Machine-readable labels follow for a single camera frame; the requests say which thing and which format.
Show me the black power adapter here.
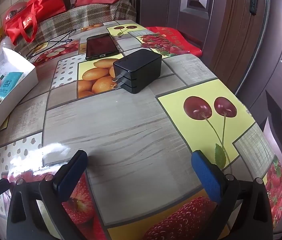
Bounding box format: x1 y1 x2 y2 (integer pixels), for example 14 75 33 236
112 49 163 94

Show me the plaid blanket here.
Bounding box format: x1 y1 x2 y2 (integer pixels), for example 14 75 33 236
18 0 137 53

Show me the red shopping bag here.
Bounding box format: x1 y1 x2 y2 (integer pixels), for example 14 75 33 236
3 0 67 43

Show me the red printed bag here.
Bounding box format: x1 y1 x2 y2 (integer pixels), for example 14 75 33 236
145 26 203 58

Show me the black cable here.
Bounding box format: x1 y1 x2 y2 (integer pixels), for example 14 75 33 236
23 29 77 57

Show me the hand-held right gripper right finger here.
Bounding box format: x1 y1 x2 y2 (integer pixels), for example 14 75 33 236
191 150 274 240

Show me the fruit print tablecloth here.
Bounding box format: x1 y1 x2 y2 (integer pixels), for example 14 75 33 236
0 20 282 240

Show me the white cardboard box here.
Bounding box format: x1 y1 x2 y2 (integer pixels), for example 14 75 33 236
0 47 39 133

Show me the black smartphone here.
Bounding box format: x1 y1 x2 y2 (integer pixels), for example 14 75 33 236
85 33 119 61

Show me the teal packet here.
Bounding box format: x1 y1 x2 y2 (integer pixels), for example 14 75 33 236
0 72 24 100

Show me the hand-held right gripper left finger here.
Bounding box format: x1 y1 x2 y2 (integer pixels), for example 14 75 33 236
6 149 89 240

